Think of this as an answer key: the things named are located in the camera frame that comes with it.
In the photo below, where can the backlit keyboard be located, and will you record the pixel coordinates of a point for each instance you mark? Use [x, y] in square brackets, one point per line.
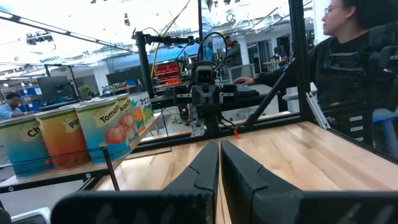
[248, 91]

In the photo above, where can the red clip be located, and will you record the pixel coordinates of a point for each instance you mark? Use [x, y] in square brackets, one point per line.
[237, 133]

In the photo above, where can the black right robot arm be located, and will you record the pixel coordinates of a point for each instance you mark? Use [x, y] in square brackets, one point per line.
[213, 127]

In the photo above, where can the dark computer monitor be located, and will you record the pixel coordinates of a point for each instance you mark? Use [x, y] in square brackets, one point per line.
[54, 88]

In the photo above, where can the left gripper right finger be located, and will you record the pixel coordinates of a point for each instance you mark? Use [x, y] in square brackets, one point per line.
[295, 208]

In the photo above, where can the person's hand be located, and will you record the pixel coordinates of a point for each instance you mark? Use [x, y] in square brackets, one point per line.
[244, 81]

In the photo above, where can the red storage bins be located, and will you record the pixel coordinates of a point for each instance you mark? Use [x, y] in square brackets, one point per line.
[168, 73]

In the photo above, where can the person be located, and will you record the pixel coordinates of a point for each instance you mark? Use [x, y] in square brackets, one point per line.
[11, 107]
[232, 51]
[339, 18]

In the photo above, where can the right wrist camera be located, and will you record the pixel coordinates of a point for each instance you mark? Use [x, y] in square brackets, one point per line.
[206, 74]

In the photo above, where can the blue cherries can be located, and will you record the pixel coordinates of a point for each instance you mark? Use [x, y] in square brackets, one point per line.
[21, 149]

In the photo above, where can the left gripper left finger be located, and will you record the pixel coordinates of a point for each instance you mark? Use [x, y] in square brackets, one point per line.
[155, 208]

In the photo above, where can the peaches can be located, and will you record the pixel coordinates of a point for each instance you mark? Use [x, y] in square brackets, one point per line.
[128, 119]

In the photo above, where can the orange pineapple can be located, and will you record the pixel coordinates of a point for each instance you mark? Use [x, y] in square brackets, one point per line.
[62, 140]

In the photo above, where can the mixed fruit can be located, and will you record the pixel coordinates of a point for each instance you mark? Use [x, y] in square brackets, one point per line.
[144, 99]

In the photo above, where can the small green potted plant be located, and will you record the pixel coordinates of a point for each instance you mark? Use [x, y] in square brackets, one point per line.
[84, 91]

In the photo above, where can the black aluminium rig frame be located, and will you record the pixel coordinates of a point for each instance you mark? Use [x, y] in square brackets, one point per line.
[298, 62]

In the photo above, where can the tomatoes can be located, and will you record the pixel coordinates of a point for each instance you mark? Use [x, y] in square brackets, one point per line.
[102, 130]

